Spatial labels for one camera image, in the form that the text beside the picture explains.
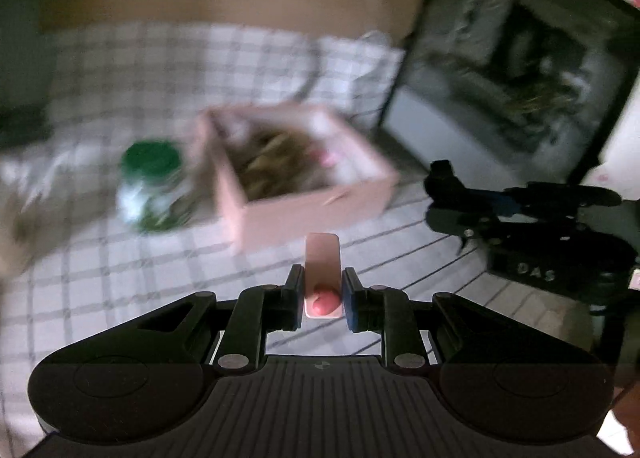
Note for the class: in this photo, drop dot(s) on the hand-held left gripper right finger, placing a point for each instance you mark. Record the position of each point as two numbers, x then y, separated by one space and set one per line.
350 300

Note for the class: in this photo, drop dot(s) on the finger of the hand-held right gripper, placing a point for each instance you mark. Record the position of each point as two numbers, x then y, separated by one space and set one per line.
450 185
455 225

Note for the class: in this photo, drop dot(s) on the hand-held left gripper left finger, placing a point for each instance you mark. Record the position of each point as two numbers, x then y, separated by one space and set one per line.
298 298

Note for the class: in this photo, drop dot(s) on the pink box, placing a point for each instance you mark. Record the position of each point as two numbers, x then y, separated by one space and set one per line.
300 210

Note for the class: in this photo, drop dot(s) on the brown fluffy toy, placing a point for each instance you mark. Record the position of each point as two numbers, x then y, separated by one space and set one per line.
280 163

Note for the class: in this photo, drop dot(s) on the black monitor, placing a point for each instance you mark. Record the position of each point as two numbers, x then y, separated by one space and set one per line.
500 63

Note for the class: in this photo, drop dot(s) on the white grid tablecloth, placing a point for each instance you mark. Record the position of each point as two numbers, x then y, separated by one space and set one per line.
150 278

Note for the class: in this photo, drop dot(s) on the green lid glass jar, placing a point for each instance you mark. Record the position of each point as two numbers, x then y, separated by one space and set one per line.
150 178

